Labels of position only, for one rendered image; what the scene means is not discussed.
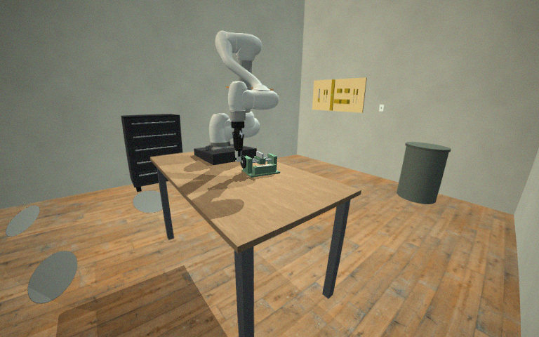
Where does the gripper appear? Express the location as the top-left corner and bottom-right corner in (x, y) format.
(231, 121), (244, 162)

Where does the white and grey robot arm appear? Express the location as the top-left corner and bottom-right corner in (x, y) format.
(204, 31), (279, 151)

